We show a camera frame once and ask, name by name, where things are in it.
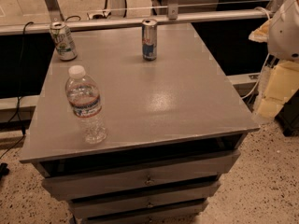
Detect bottom grey drawer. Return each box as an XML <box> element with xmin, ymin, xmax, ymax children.
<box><xmin>82</xmin><ymin>199</ymin><xmax>207</xmax><ymax>224</ymax></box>

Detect slim blue silver can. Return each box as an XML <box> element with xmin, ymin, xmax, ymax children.
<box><xmin>142</xmin><ymin>19</ymin><xmax>157</xmax><ymax>61</ymax></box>

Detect white cable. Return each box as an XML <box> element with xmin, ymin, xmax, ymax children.
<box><xmin>241</xmin><ymin>7</ymin><xmax>273</xmax><ymax>101</ymax></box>

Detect middle grey drawer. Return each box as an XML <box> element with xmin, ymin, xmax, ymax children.
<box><xmin>69</xmin><ymin>177</ymin><xmax>221</xmax><ymax>218</ymax></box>

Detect clear plastic water bottle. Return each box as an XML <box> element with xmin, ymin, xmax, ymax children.
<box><xmin>64</xmin><ymin>65</ymin><xmax>107</xmax><ymax>144</ymax></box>

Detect black cable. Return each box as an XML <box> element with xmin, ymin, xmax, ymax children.
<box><xmin>0</xmin><ymin>21</ymin><xmax>35</xmax><ymax>161</ymax></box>

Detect grey metal railing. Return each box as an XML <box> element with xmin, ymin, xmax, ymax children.
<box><xmin>0</xmin><ymin>0</ymin><xmax>285</xmax><ymax>35</ymax></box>

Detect green white soda can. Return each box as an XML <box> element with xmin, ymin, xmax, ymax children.
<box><xmin>50</xmin><ymin>21</ymin><xmax>78</xmax><ymax>61</ymax></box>

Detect grey drawer cabinet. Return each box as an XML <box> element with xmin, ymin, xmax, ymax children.
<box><xmin>19</xmin><ymin>22</ymin><xmax>261</xmax><ymax>224</ymax></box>

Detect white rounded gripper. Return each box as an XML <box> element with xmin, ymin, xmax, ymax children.
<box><xmin>249</xmin><ymin>0</ymin><xmax>299</xmax><ymax>119</ymax></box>

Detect top grey drawer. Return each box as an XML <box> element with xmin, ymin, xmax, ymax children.
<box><xmin>42</xmin><ymin>149</ymin><xmax>240</xmax><ymax>201</ymax></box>

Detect grey drawer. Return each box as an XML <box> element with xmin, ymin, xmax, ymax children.
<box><xmin>69</xmin><ymin>177</ymin><xmax>221</xmax><ymax>218</ymax></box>
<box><xmin>42</xmin><ymin>149</ymin><xmax>240</xmax><ymax>201</ymax></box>
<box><xmin>82</xmin><ymin>199</ymin><xmax>207</xmax><ymax>224</ymax></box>

